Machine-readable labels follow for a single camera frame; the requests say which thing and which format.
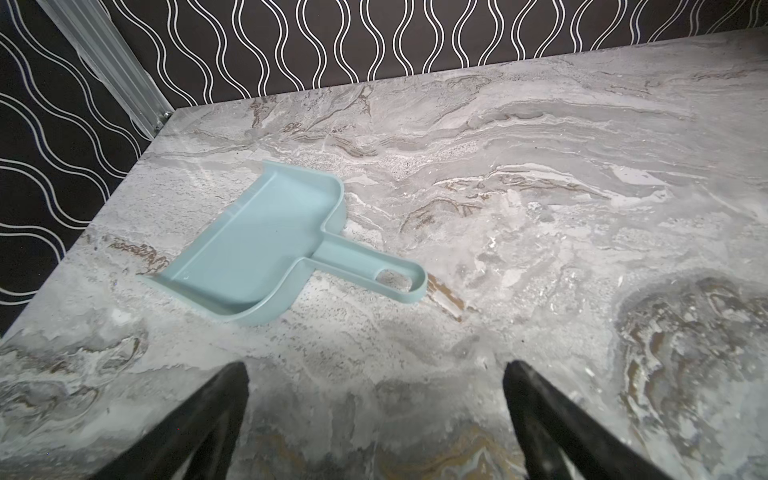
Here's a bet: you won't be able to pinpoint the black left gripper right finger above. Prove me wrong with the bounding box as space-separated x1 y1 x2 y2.
502 360 669 479

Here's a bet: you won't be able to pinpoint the aluminium corner frame post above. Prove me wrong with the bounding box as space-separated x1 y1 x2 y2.
38 0 173 137

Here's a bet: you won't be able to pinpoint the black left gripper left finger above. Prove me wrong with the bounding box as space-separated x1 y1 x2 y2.
92 361 249 479

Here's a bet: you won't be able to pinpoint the light teal plastic dustpan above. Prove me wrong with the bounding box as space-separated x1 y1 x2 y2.
141 161 428 325

